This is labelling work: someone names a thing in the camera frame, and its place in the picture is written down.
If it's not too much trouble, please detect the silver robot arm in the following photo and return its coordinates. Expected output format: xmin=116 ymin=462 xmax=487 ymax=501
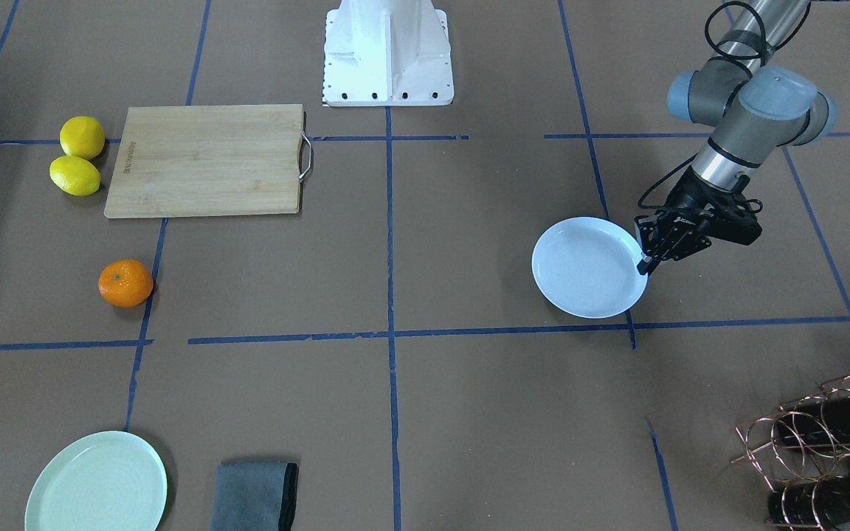
xmin=635 ymin=1 xmax=837 ymax=276

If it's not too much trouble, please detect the mint green plate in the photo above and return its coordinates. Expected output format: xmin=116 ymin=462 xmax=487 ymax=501
xmin=24 ymin=431 xmax=168 ymax=530

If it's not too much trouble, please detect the dark wine bottle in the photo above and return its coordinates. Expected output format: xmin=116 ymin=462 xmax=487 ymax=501
xmin=767 ymin=476 xmax=850 ymax=530
xmin=775 ymin=396 xmax=850 ymax=451

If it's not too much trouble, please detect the dark wine bottle near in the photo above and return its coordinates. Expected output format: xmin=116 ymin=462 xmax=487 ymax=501
xmin=775 ymin=396 xmax=850 ymax=451

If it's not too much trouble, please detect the yellow lemon upper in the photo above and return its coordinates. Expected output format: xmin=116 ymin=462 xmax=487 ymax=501
xmin=58 ymin=117 xmax=107 ymax=160

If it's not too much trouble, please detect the grey folded cloth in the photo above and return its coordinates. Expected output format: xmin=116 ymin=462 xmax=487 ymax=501
xmin=209 ymin=460 xmax=300 ymax=530

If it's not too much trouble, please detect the orange mandarin fruit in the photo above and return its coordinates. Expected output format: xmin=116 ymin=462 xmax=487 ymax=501
xmin=97 ymin=259 xmax=155 ymax=307

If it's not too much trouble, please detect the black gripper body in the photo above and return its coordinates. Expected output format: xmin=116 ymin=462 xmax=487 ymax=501
xmin=635 ymin=168 xmax=751 ymax=262

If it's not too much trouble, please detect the bamboo cutting board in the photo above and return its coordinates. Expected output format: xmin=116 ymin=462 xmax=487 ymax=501
xmin=104 ymin=104 xmax=313 ymax=219

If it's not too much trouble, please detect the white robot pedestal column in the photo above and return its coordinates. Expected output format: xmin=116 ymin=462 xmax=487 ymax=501
xmin=322 ymin=1 xmax=455 ymax=108

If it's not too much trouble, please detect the copper wire bottle rack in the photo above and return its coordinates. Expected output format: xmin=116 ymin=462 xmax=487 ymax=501
xmin=735 ymin=374 xmax=850 ymax=530

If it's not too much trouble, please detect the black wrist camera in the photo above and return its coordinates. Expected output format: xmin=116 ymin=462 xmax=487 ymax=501
xmin=699 ymin=209 xmax=763 ymax=246

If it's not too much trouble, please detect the yellow lemon lower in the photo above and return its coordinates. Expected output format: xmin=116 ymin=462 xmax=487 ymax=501
xmin=49 ymin=155 xmax=101 ymax=196

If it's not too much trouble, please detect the yellow lemon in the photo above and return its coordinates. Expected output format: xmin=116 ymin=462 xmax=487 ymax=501
xmin=49 ymin=155 xmax=101 ymax=196
xmin=58 ymin=117 xmax=107 ymax=160

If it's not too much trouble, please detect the dark wine bottle far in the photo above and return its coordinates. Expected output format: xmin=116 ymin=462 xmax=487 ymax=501
xmin=767 ymin=476 xmax=850 ymax=530

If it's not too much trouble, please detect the light blue plate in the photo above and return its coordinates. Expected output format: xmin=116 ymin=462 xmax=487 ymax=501
xmin=531 ymin=216 xmax=649 ymax=319

